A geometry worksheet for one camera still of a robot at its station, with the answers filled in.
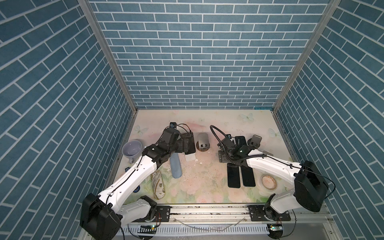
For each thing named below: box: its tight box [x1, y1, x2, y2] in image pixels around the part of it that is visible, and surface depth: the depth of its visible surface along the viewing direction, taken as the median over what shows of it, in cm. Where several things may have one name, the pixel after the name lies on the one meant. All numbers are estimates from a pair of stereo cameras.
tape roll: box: [261, 174, 277, 190], surface depth 86 cm
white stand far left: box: [185, 153, 196, 162], surface depth 95 cm
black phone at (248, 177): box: [241, 165, 256, 187], surface depth 87 cm
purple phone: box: [185, 132, 196, 155], surface depth 88 cm
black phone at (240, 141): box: [235, 136, 247, 148], surface depth 105 cm
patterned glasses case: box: [151, 170, 166, 200], surface depth 82 cm
